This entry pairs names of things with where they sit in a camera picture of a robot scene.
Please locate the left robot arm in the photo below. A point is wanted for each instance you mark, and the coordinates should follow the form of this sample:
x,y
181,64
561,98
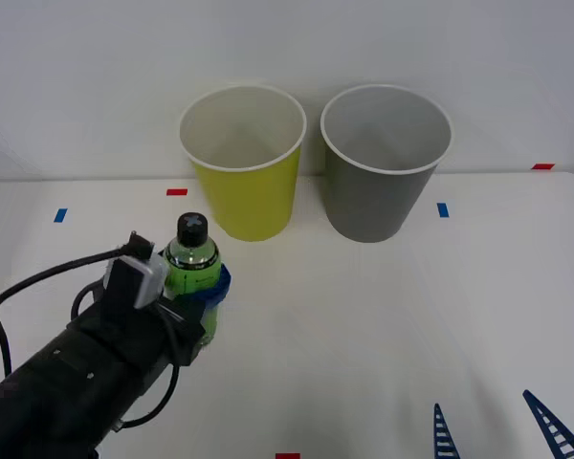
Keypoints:
x,y
52,397

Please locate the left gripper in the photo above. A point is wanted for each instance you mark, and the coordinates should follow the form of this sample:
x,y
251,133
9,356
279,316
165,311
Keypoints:
x,y
148,342

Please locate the grey plastic bin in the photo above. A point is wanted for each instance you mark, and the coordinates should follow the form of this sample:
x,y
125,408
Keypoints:
x,y
373,201

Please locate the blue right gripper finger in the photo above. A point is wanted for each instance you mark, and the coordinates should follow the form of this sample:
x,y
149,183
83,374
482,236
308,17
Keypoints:
x,y
444,437
557,430

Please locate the green bottle with black cap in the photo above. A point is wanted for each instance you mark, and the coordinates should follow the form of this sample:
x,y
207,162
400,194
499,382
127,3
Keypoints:
x,y
191,272

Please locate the yellow-green plastic bin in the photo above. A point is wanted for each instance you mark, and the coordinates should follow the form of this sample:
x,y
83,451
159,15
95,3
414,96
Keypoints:
x,y
253,201

